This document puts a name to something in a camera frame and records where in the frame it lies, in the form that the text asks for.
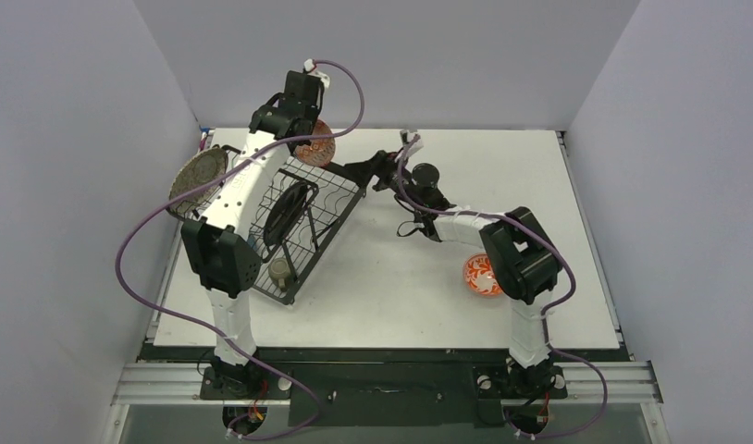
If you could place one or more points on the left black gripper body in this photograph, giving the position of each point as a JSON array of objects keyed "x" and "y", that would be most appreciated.
[{"x": 314, "y": 112}]

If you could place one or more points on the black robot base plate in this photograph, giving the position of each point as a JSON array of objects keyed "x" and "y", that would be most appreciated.
[{"x": 332, "y": 387}]

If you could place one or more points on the black round plate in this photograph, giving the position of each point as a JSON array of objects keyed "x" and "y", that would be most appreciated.
[{"x": 287, "y": 211}]

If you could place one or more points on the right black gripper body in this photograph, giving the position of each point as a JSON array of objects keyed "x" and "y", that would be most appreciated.
[{"x": 380, "y": 166}]

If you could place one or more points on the red patterned upturned bowl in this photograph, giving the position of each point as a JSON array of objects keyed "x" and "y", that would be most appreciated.
[{"x": 316, "y": 153}]

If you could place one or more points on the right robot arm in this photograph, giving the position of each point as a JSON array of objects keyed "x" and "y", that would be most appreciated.
[{"x": 519, "y": 252}]

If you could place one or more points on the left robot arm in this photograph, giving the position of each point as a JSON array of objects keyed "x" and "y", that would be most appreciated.
[{"x": 216, "y": 244}]

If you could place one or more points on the olive green ceramic mug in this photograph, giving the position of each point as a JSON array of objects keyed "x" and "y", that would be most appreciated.
[{"x": 282, "y": 273}]

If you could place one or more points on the orange floral bowl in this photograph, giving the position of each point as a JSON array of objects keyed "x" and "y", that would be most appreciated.
[{"x": 479, "y": 277}]

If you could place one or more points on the speckled oval plate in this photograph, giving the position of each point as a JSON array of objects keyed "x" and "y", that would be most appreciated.
[{"x": 205, "y": 166}]

